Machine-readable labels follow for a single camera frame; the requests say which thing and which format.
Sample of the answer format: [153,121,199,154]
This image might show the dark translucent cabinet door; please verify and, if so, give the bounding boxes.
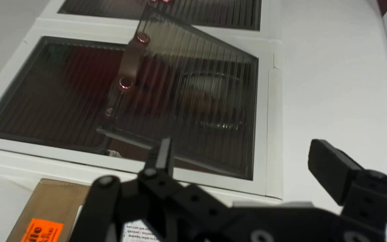
[95,4,260,181]
[158,0,263,32]
[0,35,134,152]
[58,0,161,25]

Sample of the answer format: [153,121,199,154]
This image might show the white stacked plastic cabinet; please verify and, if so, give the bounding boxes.
[0,0,290,202]

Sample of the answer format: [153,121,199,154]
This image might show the cardboard box with orange labels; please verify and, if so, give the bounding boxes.
[5,177,158,242]

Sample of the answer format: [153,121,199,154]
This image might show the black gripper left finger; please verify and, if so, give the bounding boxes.
[70,136,228,242]

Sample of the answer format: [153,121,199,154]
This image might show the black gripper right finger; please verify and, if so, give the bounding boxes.
[307,138,387,242]

